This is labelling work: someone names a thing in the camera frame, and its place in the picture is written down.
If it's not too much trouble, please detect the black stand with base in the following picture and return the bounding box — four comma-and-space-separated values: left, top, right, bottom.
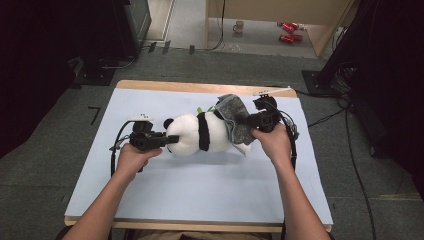
301, 0, 378, 98

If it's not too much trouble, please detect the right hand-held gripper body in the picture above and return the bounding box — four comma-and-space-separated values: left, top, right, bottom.
252, 87, 292, 133

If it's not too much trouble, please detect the light wooden cabinet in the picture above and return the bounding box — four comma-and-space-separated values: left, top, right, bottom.
204, 0, 354, 58

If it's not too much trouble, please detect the right hand-held gripper cable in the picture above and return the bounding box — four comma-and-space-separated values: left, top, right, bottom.
273, 103, 299, 240

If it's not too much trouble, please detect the wooden table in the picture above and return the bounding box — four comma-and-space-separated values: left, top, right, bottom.
63, 79, 334, 234

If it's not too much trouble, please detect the person's right hand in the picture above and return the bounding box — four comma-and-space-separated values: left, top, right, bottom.
251, 123, 293, 168

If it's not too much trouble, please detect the panda plush toy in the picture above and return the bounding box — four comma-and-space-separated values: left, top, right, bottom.
163, 106, 253, 157

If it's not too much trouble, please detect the dark cabinet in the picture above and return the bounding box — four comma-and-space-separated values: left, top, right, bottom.
113, 0, 153, 58

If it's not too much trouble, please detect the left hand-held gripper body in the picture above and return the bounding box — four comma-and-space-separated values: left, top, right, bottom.
126, 113, 158, 152

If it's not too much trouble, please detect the short black floor cable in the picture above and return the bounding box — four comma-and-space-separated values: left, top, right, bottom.
308, 109, 348, 128

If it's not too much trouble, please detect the black stand base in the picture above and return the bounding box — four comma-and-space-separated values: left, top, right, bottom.
71, 59, 116, 87

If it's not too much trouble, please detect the long black floor cable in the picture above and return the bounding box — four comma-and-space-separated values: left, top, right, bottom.
343, 99, 378, 240

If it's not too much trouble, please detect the person's left hand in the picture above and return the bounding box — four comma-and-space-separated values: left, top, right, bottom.
116, 143, 164, 179

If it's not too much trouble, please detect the grey cloth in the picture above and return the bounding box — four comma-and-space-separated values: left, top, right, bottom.
214, 93, 257, 146

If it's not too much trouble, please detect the left hand-held gripper cable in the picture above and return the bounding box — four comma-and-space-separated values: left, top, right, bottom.
109, 120, 134, 178

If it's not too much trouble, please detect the light blue table mat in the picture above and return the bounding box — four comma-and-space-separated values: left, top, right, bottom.
64, 88, 334, 225

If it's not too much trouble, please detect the black hanging cable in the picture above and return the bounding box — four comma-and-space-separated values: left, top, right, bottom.
206, 0, 226, 52

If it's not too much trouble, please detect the bundle of cables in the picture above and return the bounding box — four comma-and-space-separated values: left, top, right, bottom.
333, 63, 358, 98

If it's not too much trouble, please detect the black curtain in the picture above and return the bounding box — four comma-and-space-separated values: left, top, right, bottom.
0, 0, 78, 159
349, 0, 424, 201

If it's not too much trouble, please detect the hand-held gripper cable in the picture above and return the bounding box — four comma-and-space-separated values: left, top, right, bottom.
109, 120, 134, 178
273, 103, 299, 240

